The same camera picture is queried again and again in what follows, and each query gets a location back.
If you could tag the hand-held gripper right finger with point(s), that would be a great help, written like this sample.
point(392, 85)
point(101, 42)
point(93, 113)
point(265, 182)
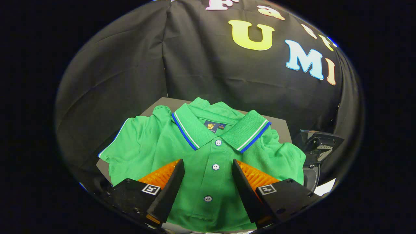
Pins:
point(245, 191)

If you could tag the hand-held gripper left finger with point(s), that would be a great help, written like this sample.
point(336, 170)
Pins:
point(170, 191)

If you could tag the white board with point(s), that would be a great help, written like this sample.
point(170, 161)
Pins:
point(326, 188)

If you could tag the black backdrop cloth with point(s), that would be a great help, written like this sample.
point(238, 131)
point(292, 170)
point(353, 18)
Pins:
point(130, 65)

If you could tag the green polo shirt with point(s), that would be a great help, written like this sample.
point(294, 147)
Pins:
point(208, 182)

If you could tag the grey cabinet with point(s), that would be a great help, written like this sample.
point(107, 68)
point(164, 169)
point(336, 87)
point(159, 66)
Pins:
point(279, 128)

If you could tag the dark washing machine lid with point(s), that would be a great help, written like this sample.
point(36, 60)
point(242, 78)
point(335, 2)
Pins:
point(318, 143)

